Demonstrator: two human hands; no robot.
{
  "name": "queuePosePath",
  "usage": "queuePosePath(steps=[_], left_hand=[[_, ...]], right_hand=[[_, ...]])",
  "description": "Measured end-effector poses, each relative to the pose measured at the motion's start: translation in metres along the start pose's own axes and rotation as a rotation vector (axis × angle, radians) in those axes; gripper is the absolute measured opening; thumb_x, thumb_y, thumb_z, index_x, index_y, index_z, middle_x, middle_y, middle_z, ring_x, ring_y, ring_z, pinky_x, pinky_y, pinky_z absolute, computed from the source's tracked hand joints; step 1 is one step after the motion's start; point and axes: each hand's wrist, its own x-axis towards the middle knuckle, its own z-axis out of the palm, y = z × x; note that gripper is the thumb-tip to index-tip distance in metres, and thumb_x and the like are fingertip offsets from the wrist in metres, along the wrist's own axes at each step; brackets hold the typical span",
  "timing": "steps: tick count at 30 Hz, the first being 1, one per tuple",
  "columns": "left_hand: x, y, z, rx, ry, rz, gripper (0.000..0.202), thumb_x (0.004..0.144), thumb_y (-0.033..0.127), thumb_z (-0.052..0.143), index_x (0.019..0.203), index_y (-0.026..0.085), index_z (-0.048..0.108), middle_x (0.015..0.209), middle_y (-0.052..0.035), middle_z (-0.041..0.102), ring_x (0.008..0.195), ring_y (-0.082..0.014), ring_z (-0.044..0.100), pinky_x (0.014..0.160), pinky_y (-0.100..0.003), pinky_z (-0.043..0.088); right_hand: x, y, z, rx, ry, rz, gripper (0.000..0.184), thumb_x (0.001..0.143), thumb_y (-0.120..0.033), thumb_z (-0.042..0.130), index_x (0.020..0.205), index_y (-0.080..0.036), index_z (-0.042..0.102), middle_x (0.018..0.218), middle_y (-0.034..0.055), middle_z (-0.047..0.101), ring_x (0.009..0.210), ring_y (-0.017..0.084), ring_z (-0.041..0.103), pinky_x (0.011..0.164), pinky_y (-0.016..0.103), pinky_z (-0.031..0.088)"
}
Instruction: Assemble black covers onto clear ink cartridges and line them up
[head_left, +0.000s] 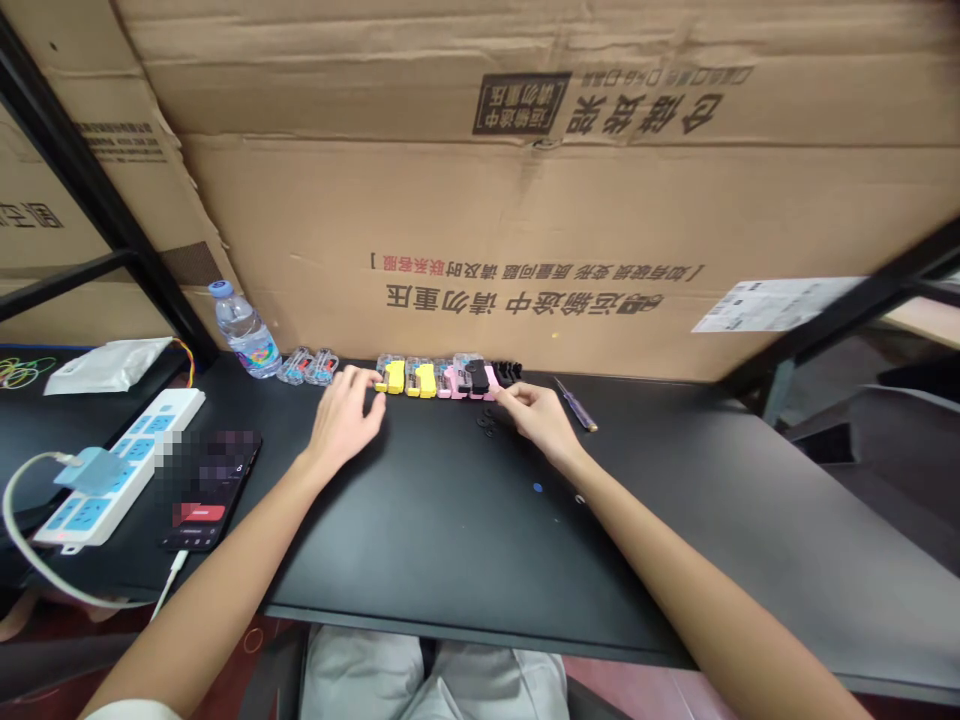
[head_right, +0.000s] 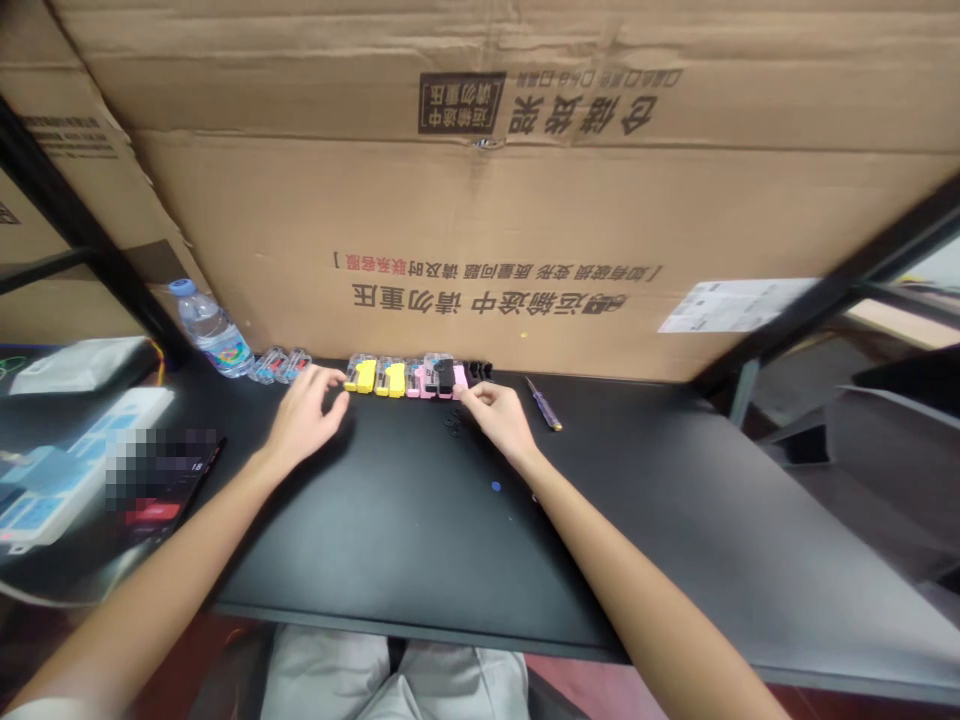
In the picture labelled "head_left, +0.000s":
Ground person's right hand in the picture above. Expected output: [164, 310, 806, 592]
[491, 381, 591, 461]

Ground person's left hand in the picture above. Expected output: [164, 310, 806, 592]
[310, 364, 389, 471]

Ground clear plastic box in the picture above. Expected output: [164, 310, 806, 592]
[303, 347, 343, 388]
[276, 345, 313, 386]

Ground black plastic clip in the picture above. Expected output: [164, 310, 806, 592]
[458, 357, 491, 400]

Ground row of clear plastic boxes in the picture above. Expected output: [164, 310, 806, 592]
[376, 350, 483, 378]

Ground clear plastic water bottle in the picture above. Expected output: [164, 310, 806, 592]
[207, 279, 283, 381]

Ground black smartphone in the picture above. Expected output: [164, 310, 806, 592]
[156, 428, 265, 555]

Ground white and blue power strip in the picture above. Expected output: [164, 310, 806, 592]
[32, 387, 208, 558]

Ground large printed cardboard sheet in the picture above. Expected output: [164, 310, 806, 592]
[110, 0, 960, 385]

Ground white plastic bag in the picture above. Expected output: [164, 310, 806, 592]
[42, 336, 175, 397]

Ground blue plug adapter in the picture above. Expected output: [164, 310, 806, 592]
[50, 446, 133, 497]

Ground white paper label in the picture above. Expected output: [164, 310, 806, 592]
[690, 276, 873, 334]

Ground person's legs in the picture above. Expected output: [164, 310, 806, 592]
[298, 624, 573, 720]

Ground yellow and green rubber bands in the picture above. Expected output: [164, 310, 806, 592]
[0, 355, 59, 392]

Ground brown cardboard box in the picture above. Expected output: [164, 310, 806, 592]
[0, 0, 250, 354]

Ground purple handled screwdriver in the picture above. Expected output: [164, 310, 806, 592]
[552, 376, 600, 433]

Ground coloured wire bundle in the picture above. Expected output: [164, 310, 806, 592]
[170, 338, 204, 389]

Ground white charging cable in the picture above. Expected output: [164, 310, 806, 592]
[149, 549, 190, 622]

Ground black metal frame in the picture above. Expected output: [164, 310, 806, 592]
[0, 11, 220, 363]

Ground grey power cable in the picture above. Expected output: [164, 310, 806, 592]
[1, 451, 155, 607]

